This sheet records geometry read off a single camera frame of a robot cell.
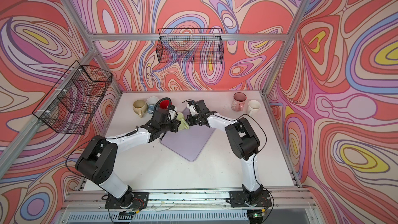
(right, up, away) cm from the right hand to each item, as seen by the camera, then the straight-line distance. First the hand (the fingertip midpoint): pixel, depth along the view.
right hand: (188, 123), depth 97 cm
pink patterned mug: (+33, +14, +4) cm, 36 cm away
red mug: (-11, +12, -18) cm, 24 cm away
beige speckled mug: (-32, +10, +4) cm, 34 cm away
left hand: (-3, +2, -6) cm, 7 cm away
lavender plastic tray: (+1, -12, -4) cm, 12 cm away
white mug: (+42, +10, +1) cm, 44 cm away
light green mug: (-2, 0, -4) cm, 4 cm away
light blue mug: (-26, +13, +7) cm, 30 cm away
